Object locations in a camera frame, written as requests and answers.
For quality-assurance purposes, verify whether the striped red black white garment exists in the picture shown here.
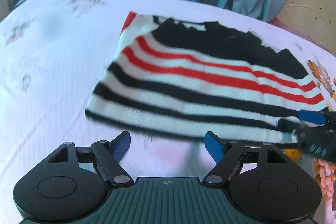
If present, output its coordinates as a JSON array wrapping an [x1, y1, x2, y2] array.
[[85, 12, 327, 143]]

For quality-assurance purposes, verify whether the pink blanket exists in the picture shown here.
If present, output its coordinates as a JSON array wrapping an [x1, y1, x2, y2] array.
[[268, 18, 313, 42]]

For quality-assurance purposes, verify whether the floral white bed sheet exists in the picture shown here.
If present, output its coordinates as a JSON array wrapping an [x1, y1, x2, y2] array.
[[1, 0, 335, 223]]

